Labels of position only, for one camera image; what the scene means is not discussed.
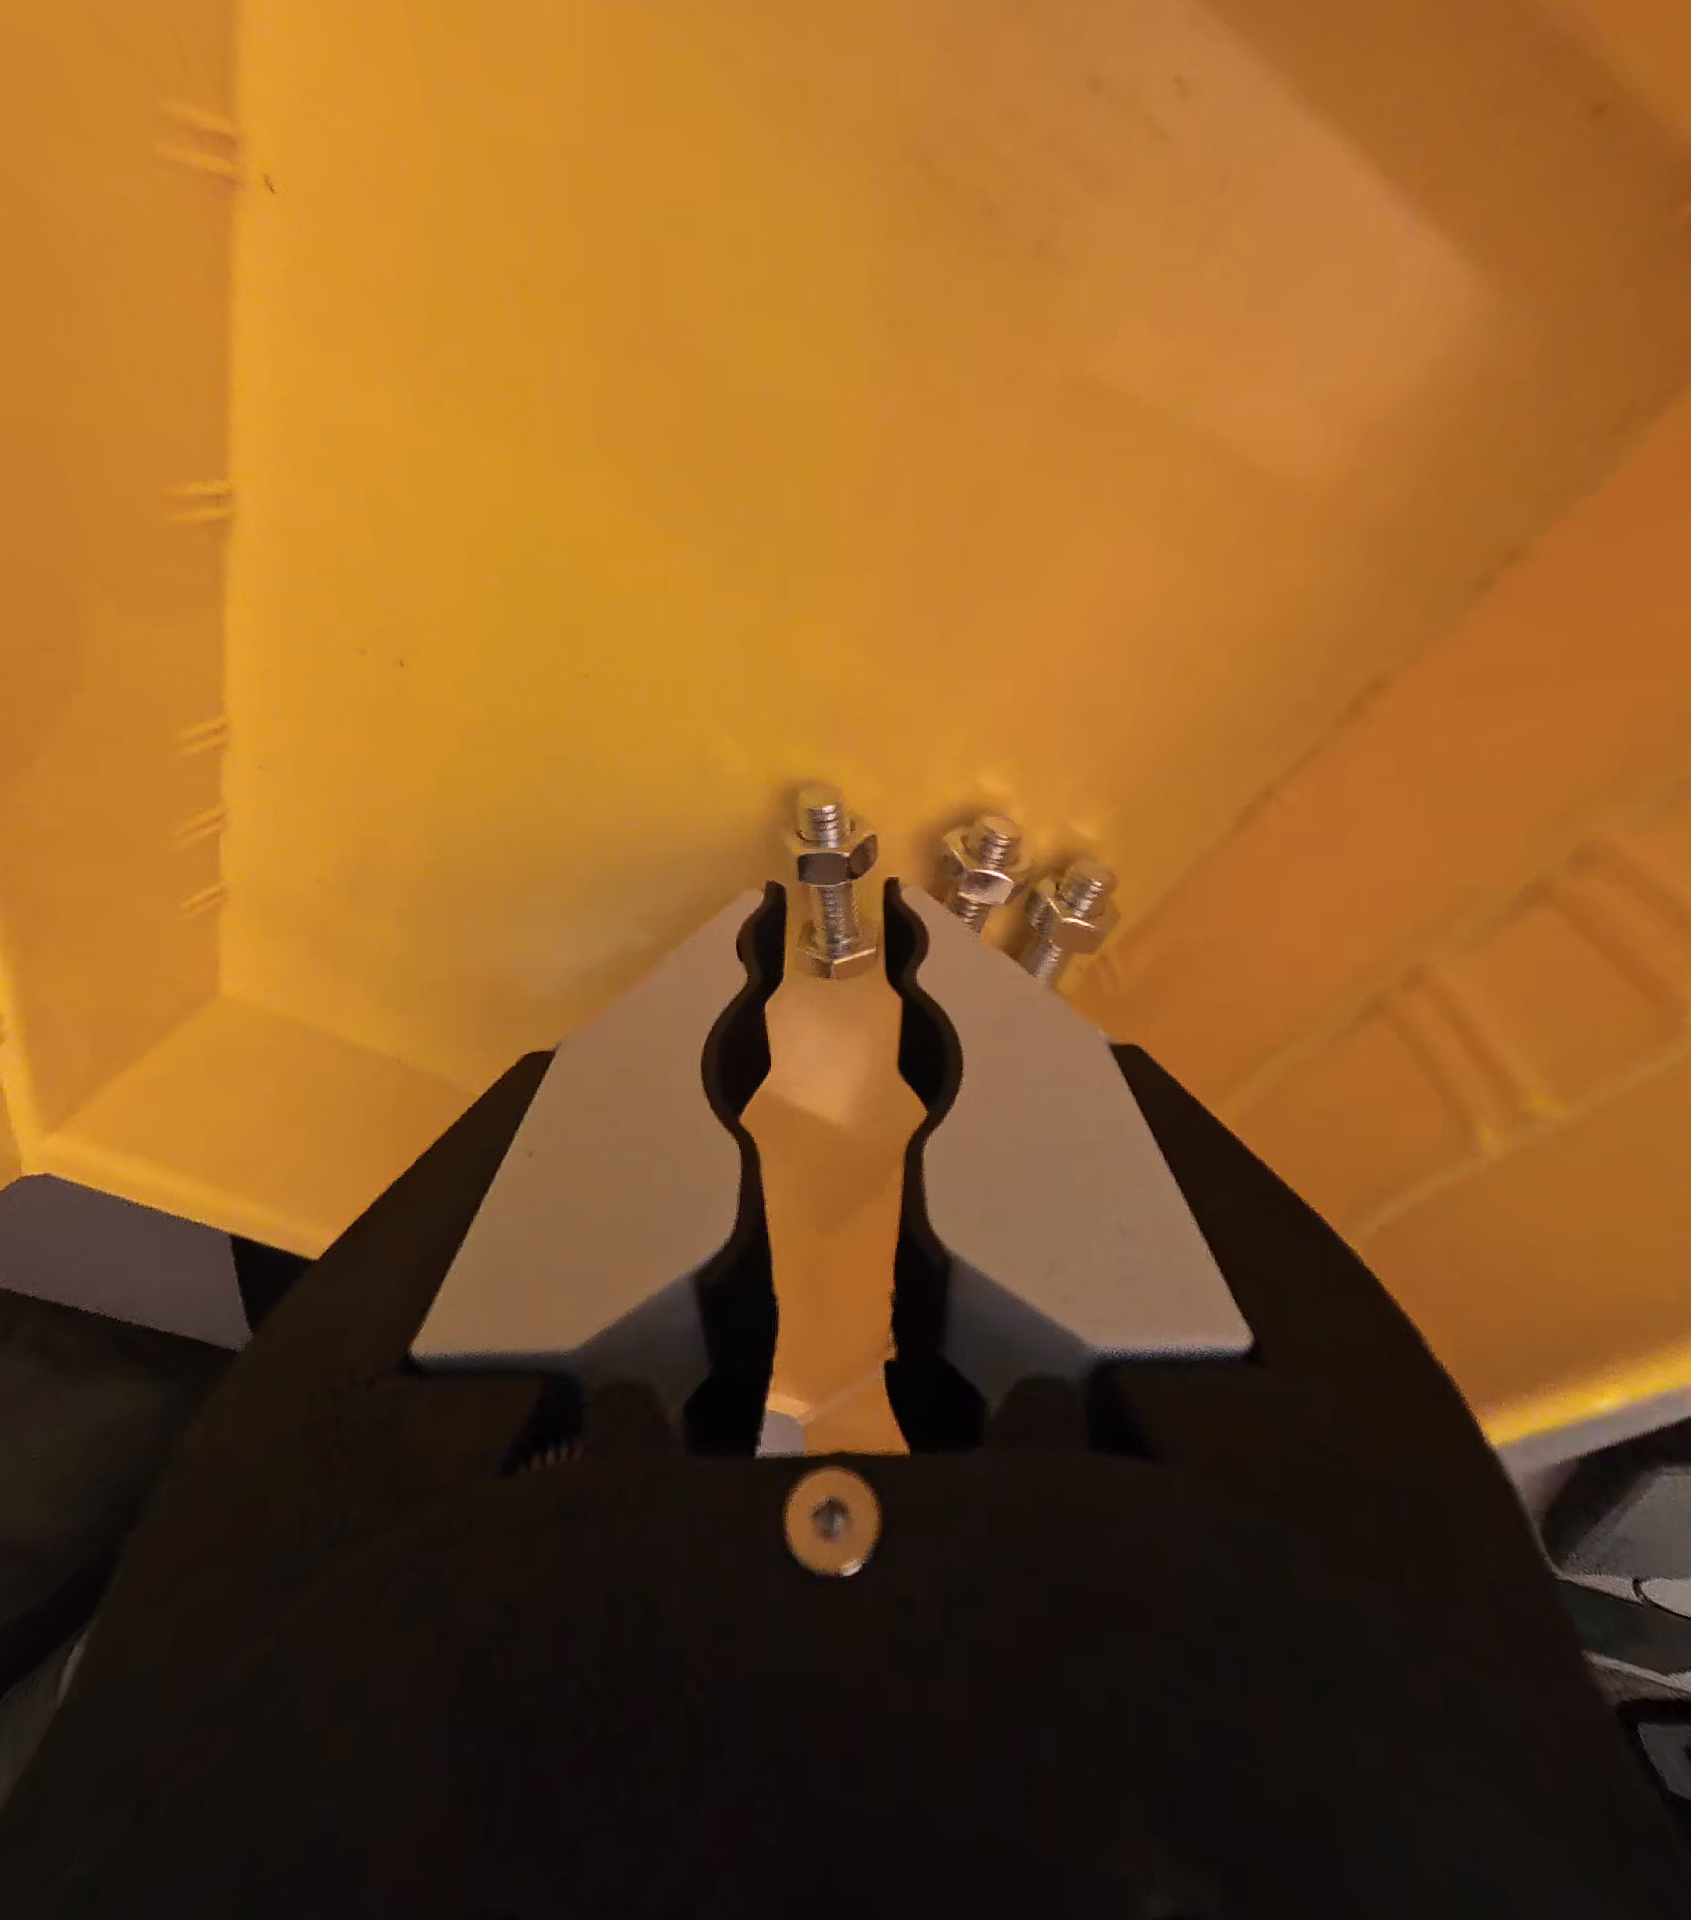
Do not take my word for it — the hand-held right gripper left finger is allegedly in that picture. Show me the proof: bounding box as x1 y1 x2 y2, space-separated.
407 880 788 1456

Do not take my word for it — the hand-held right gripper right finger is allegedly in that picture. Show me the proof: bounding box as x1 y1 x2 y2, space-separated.
879 878 1259 1456

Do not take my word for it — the steel hex bolt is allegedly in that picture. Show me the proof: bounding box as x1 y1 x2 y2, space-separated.
1014 857 1125 992
792 783 879 984

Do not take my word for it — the steel bolt with nut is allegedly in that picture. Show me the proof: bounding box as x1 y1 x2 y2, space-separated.
930 812 1034 931

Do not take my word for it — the yellow plastic bin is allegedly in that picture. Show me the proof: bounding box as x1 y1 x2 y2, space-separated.
0 0 1691 1453

